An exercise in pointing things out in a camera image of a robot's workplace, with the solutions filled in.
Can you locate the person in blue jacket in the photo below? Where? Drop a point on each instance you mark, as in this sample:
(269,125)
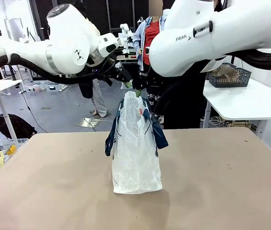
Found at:
(149,36)

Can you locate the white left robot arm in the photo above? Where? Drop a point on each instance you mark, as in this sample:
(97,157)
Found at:
(65,48)

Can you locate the wooden crate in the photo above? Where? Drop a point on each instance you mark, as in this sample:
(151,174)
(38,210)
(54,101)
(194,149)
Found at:
(240,124)

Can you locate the grey plastic basket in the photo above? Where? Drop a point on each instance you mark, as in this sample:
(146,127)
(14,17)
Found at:
(242,82)
(228,65)

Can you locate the clear floor storage bin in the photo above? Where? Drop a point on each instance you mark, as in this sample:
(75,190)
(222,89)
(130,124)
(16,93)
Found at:
(34,86)
(55,86)

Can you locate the small white robot arm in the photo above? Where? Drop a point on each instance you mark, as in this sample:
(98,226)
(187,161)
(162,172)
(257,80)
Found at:
(125,36)

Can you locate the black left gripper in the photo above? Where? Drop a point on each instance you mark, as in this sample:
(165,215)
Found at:
(118,73)

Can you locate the person's left hand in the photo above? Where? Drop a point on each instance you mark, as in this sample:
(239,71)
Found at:
(228,72)

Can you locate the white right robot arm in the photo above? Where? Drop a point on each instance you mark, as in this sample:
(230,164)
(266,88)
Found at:
(197,36)

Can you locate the large white table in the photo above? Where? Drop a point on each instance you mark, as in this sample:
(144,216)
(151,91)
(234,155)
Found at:
(245,103)

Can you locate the small yellow item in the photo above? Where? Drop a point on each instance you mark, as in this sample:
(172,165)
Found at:
(11,149)

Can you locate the person in cream jacket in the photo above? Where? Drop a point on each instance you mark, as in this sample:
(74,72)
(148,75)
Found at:
(99,100)

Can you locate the silver floor plate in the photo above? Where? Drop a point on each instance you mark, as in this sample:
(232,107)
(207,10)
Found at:
(90,122)

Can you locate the black backpack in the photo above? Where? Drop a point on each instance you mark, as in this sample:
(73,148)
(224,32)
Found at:
(15,127)

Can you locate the person in black clothes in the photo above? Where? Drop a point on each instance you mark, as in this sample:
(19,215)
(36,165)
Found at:
(185,107)

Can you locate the red packet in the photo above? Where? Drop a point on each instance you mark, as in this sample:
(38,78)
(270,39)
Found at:
(141,111)

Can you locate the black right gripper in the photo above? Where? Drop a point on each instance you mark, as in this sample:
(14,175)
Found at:
(142,81)

